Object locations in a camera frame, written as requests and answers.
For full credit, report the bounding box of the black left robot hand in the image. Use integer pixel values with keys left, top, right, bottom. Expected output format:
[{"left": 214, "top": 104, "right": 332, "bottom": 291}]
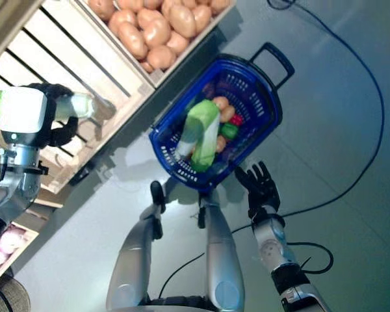
[{"left": 1, "top": 83, "right": 81, "bottom": 149}]

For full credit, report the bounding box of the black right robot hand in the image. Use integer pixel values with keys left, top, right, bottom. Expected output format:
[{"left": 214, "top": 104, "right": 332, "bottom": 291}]
[{"left": 234, "top": 161, "right": 281, "bottom": 222}]

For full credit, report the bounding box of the napa cabbage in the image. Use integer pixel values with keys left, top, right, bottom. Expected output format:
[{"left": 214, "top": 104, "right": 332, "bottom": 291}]
[
  {"left": 176, "top": 112, "right": 202, "bottom": 160},
  {"left": 185, "top": 99, "right": 222, "bottom": 174},
  {"left": 0, "top": 92, "right": 97, "bottom": 120}
]

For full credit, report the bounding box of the blue plastic shopping basket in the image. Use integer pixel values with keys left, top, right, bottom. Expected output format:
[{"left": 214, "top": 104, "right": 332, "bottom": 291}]
[{"left": 148, "top": 42, "right": 296, "bottom": 195}]

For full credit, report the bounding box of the silver right robot leg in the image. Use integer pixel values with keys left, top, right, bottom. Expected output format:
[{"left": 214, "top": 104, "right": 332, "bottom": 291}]
[{"left": 197, "top": 191, "right": 245, "bottom": 312}]

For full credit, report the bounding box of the green bell pepper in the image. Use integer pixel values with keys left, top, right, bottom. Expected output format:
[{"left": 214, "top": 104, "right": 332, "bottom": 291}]
[{"left": 220, "top": 123, "right": 240, "bottom": 140}]

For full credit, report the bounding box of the empty slatted wooden crate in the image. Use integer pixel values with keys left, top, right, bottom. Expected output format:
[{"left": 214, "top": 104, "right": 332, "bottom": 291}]
[{"left": 0, "top": 0, "right": 159, "bottom": 209}]

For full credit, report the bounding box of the wood and dark display stand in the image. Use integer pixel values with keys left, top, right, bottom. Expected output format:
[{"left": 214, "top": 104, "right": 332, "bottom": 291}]
[{"left": 0, "top": 0, "right": 98, "bottom": 235}]

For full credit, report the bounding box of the wooden turnip crate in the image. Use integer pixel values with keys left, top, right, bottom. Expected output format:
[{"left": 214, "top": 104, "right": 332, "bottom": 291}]
[{"left": 0, "top": 220, "right": 40, "bottom": 283}]

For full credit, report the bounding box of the dark robot waist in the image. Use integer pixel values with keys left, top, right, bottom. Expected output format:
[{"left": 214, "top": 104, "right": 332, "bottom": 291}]
[{"left": 138, "top": 294, "right": 215, "bottom": 312}]

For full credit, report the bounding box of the wooden potato crate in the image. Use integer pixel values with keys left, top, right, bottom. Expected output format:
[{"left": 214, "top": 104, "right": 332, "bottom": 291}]
[{"left": 70, "top": 0, "right": 238, "bottom": 89}]

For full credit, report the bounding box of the grey woven fabric roll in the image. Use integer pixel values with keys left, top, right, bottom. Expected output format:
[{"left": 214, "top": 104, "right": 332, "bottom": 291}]
[{"left": 0, "top": 275, "right": 32, "bottom": 312}]

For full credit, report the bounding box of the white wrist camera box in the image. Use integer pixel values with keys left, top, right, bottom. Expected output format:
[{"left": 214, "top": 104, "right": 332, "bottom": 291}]
[{"left": 0, "top": 86, "right": 49, "bottom": 135}]

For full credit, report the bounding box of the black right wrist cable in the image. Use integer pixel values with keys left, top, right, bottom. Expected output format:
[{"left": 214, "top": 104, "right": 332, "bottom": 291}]
[{"left": 287, "top": 240, "right": 334, "bottom": 272}]

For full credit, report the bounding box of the thin black tether cable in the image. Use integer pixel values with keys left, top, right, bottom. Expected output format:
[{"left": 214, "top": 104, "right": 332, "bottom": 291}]
[{"left": 155, "top": 252, "right": 205, "bottom": 302}]

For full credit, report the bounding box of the long black floor cable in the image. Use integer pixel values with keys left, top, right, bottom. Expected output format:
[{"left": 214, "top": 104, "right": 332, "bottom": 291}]
[{"left": 266, "top": 0, "right": 386, "bottom": 218}]

